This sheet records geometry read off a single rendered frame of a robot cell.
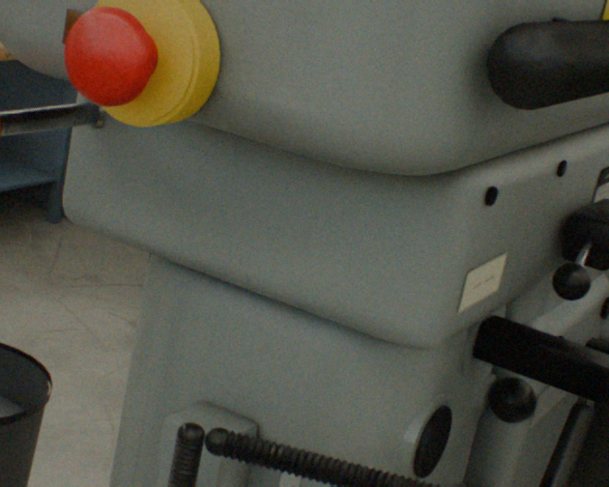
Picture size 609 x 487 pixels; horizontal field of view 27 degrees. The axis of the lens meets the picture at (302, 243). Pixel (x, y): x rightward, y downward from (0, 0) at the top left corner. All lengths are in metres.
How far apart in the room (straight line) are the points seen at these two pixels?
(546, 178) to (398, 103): 0.21
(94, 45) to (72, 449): 3.56
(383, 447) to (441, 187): 0.18
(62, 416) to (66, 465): 0.33
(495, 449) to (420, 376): 0.18
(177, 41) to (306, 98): 0.06
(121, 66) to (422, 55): 0.12
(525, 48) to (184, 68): 0.14
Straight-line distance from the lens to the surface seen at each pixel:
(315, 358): 0.69
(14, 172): 6.12
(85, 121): 0.68
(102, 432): 4.18
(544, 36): 0.51
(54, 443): 4.07
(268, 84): 0.53
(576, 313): 0.91
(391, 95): 0.51
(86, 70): 0.51
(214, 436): 0.61
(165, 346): 0.74
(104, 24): 0.51
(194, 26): 0.52
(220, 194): 0.66
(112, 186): 0.69
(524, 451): 0.89
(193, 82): 0.52
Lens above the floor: 1.85
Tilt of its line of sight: 16 degrees down
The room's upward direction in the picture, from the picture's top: 12 degrees clockwise
